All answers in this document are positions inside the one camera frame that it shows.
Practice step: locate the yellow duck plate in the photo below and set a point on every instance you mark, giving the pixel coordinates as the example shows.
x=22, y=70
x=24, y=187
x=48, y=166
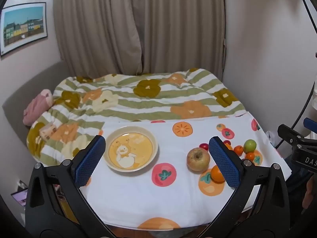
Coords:
x=131, y=151

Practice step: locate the red-yellow apple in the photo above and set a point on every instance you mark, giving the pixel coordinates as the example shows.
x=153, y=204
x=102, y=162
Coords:
x=198, y=160

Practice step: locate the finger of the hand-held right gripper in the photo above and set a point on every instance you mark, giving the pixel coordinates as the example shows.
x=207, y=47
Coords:
x=310, y=124
x=288, y=132

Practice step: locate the green apple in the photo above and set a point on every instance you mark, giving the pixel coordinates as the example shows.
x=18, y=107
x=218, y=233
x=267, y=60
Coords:
x=249, y=145

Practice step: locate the framed wall poster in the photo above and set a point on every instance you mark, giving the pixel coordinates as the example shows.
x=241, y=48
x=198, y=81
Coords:
x=24, y=27

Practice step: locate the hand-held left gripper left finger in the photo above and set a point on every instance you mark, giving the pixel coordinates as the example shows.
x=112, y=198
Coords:
x=90, y=163

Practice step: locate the red cherry tomato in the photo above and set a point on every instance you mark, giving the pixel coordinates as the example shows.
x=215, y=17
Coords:
x=203, y=146
x=226, y=142

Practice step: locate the beige upholstered bed frame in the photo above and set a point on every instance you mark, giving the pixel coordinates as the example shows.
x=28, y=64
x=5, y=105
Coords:
x=22, y=94

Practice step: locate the purple printed packet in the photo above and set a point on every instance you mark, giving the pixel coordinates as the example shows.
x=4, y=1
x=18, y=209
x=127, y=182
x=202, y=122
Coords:
x=19, y=197

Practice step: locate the beige curtain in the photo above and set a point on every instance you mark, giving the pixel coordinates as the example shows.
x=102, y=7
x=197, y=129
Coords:
x=183, y=24
x=94, y=24

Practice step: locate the small tangerine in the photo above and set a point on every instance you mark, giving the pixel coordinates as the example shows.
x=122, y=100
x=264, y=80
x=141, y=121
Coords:
x=238, y=150
x=249, y=156

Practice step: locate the white plastic bag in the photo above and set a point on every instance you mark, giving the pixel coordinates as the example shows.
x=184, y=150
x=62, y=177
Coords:
x=270, y=136

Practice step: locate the pink pillow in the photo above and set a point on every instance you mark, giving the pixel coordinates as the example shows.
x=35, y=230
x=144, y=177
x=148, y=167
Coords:
x=37, y=106

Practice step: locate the striped floral quilt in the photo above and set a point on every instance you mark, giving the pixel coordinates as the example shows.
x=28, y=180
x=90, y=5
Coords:
x=148, y=104

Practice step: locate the white cloth with printed figures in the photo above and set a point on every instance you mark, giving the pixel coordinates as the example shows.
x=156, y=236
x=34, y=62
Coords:
x=173, y=193

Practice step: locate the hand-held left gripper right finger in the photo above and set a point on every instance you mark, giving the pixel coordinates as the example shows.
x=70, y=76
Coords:
x=224, y=164

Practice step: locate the person's right hand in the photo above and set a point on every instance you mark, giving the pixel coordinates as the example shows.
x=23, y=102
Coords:
x=309, y=193

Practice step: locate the large orange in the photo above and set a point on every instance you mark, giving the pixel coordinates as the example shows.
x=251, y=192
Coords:
x=216, y=174
x=228, y=147

